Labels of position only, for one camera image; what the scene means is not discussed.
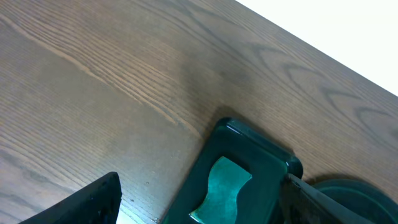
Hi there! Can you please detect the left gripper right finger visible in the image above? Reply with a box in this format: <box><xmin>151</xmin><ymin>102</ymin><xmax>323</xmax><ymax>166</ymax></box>
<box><xmin>279</xmin><ymin>174</ymin><xmax>370</xmax><ymax>224</ymax></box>

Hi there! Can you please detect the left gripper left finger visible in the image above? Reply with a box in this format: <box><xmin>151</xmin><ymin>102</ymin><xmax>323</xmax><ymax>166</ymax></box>
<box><xmin>20</xmin><ymin>172</ymin><xmax>122</xmax><ymax>224</ymax></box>

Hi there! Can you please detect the green sponge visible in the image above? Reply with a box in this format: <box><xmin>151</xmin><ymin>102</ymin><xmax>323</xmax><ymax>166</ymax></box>
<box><xmin>189</xmin><ymin>157</ymin><xmax>252</xmax><ymax>224</ymax></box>

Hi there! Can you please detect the black rectangular tray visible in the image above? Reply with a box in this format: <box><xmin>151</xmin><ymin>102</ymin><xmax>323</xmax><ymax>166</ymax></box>
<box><xmin>162</xmin><ymin>118</ymin><xmax>303</xmax><ymax>224</ymax></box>

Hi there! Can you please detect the black round tray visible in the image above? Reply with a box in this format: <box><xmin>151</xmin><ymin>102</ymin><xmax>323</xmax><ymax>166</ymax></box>
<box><xmin>313</xmin><ymin>179</ymin><xmax>397</xmax><ymax>224</ymax></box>

